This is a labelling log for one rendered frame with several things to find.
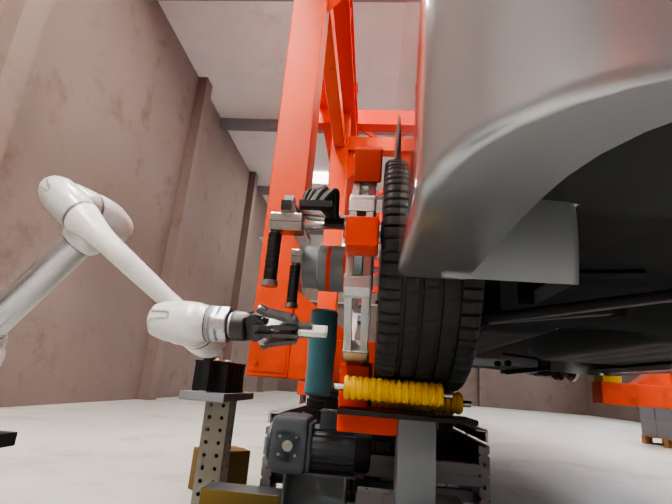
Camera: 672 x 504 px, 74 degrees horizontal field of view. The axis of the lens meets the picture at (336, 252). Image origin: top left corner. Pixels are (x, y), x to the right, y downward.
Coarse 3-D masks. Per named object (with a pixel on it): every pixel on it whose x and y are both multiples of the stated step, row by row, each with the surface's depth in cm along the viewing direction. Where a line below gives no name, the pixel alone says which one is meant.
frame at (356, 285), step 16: (352, 192) 116; (368, 192) 116; (352, 208) 111; (368, 208) 110; (352, 256) 107; (368, 256) 107; (352, 272) 106; (368, 272) 106; (352, 288) 105; (368, 288) 105; (368, 304) 107; (352, 320) 150; (368, 320) 150; (352, 336) 142; (368, 336) 142; (352, 352) 114; (368, 352) 135
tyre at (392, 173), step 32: (384, 192) 109; (384, 224) 104; (384, 256) 101; (384, 288) 101; (416, 288) 100; (448, 288) 99; (480, 288) 99; (384, 320) 102; (416, 320) 101; (448, 320) 100; (480, 320) 101; (384, 352) 106; (416, 352) 106; (448, 352) 104; (448, 384) 113
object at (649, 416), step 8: (640, 408) 680; (648, 408) 661; (656, 408) 645; (640, 416) 678; (648, 416) 660; (656, 416) 644; (664, 416) 628; (648, 424) 659; (656, 424) 644; (664, 424) 626; (648, 432) 658; (656, 432) 642; (664, 432) 625; (648, 440) 662; (664, 440) 623
